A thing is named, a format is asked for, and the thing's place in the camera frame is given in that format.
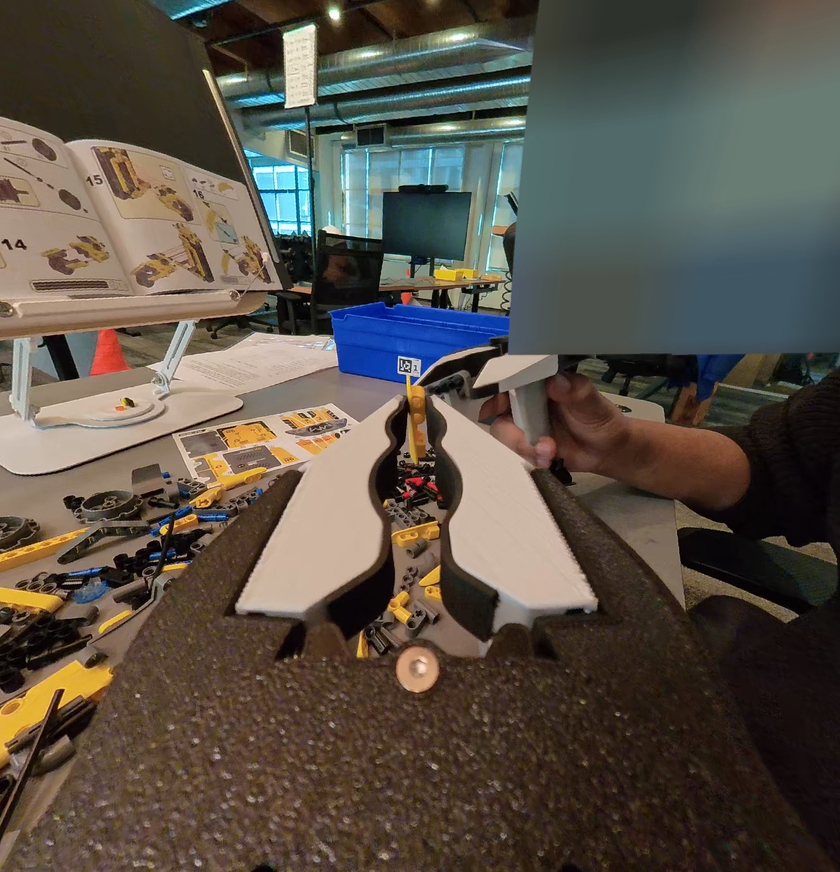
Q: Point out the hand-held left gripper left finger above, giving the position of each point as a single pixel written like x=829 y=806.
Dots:
x=324 y=518

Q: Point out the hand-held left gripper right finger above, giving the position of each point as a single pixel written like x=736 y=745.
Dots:
x=515 y=531

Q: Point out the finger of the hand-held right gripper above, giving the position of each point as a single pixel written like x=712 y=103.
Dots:
x=522 y=371
x=460 y=361

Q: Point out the yellow curved toy panel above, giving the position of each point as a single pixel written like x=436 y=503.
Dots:
x=416 y=412

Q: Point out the person's right forearm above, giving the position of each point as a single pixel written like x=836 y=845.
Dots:
x=699 y=456

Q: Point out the person's right hand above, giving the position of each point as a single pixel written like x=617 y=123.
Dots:
x=590 y=436

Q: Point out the wooden desk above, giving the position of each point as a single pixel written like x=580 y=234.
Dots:
x=420 y=286

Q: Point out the yellow box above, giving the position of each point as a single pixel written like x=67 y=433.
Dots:
x=460 y=274

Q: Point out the blue plastic bin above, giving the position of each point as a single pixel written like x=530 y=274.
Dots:
x=372 y=340

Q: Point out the yellow sticker sheet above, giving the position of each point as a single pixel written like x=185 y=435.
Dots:
x=256 y=439

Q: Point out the black monitor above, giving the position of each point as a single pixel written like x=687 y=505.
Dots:
x=426 y=225

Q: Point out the printed paper sheets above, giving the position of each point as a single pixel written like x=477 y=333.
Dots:
x=256 y=364

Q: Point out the blue cloth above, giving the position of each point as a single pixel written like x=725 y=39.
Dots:
x=716 y=378

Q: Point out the orange traffic cone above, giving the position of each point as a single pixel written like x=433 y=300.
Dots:
x=110 y=358

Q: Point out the white book stand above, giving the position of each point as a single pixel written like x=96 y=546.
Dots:
x=120 y=310

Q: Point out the long yellow toy beam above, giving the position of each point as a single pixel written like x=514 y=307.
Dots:
x=24 y=553

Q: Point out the pile of toy building pieces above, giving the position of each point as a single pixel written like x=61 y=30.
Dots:
x=45 y=640

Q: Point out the white hanging sign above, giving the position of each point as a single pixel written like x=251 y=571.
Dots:
x=300 y=65

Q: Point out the large yellow toy panel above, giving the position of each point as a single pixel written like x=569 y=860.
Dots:
x=24 y=715

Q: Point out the toy instruction booklet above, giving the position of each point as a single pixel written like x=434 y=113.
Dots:
x=106 y=204

